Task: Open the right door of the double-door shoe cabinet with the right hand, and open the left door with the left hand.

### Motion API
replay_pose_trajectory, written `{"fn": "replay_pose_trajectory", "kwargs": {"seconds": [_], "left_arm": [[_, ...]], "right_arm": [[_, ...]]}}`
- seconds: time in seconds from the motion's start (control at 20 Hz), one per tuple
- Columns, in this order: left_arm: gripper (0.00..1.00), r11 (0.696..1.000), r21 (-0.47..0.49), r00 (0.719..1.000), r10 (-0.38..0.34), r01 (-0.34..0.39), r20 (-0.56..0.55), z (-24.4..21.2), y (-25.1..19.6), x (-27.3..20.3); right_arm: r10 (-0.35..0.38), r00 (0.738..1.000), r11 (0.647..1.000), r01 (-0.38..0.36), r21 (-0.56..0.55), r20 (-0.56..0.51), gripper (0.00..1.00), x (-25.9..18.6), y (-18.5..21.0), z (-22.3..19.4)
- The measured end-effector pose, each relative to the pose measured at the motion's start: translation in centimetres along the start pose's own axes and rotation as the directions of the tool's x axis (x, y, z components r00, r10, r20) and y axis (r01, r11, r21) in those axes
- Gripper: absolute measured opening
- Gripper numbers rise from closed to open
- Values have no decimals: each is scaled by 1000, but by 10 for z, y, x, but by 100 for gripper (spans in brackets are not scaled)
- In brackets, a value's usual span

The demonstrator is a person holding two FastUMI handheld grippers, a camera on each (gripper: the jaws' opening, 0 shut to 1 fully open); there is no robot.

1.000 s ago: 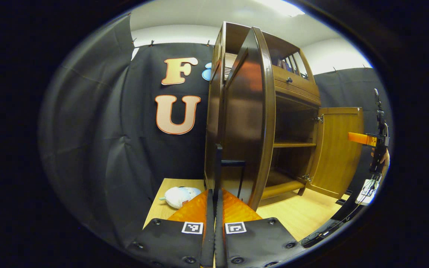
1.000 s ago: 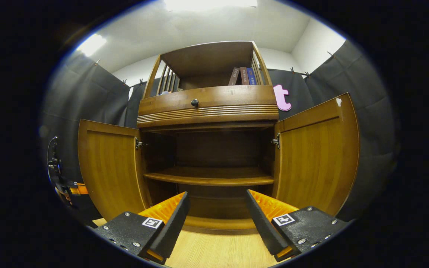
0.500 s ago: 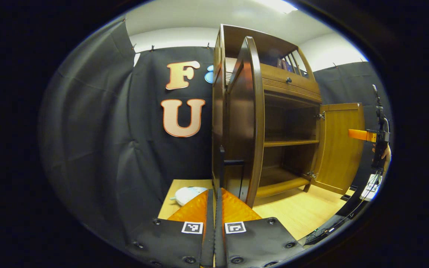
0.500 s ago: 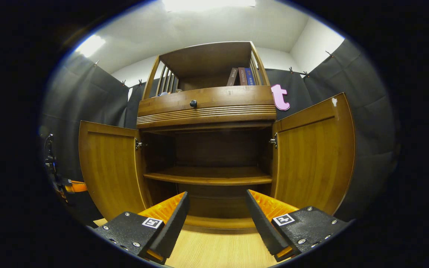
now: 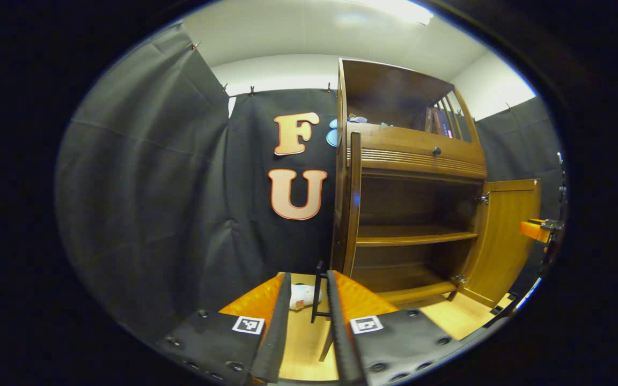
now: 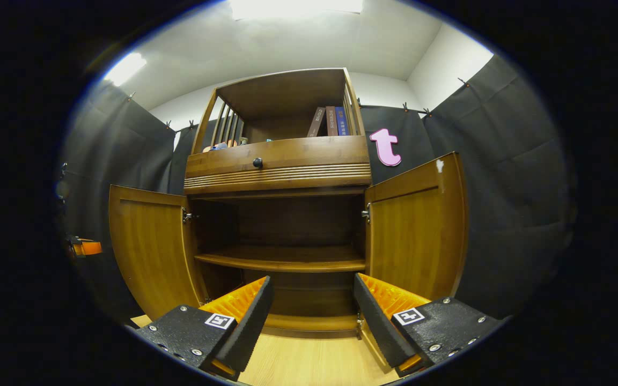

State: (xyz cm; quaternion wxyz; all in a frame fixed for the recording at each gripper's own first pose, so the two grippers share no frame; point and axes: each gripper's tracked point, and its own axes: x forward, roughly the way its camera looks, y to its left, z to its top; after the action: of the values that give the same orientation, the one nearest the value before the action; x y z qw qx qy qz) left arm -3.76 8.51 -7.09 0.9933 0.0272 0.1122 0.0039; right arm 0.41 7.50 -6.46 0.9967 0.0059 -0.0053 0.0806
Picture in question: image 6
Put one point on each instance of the wooden inner shelf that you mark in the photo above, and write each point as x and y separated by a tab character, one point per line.
287	259

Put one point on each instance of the black backdrop cloth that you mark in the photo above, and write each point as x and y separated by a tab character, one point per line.
502	187

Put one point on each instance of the large ceiling light panel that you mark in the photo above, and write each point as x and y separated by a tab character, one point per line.
295	8

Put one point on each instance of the wooden double-door shoe cabinet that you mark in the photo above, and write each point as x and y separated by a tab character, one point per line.
287	171

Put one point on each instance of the blue shelf book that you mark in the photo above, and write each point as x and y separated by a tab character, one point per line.
342	121

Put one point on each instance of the metal door hinge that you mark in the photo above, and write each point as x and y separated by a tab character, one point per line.
366	213
188	216

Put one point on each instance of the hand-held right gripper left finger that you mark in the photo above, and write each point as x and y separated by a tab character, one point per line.
244	327

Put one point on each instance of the wooden shoe cabinet door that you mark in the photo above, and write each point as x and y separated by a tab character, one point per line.
148	246
416	236

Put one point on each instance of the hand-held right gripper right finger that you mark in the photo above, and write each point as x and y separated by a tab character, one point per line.
379	321

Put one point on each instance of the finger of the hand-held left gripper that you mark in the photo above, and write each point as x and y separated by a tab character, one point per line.
88	247

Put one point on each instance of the small ceiling light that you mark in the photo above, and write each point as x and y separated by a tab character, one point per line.
125	68

